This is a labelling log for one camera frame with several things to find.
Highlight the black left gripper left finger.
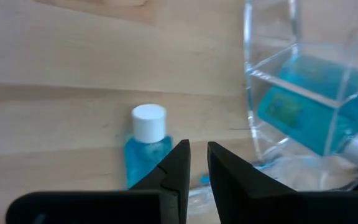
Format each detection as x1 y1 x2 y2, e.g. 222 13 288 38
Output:
131 139 191 224

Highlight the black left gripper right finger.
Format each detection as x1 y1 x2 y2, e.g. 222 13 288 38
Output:
208 141 295 224

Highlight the clear acrylic organizer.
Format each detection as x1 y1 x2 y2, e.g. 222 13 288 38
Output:
243 0 358 192

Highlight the blue white toothbrush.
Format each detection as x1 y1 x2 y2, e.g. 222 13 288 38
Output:
186 174 222 224

